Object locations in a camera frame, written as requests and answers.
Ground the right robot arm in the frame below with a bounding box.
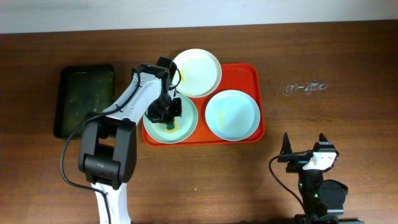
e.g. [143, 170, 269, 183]
[271, 133, 362, 223]

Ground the green yellow sponge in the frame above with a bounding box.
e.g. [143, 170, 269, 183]
[165, 123, 178, 133]

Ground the mint green plate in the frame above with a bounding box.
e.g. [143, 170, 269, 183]
[143, 93, 198, 144]

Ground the white plate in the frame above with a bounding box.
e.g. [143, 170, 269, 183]
[172, 49, 222, 98]

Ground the red plastic tray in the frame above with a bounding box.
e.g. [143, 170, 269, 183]
[142, 63, 266, 147]

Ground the light blue plate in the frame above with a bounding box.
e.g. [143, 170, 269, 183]
[205, 90, 261, 141]

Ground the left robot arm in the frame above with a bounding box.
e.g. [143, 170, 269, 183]
[78, 57, 182, 223]

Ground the black water tray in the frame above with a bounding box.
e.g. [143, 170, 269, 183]
[53, 64, 115, 139]

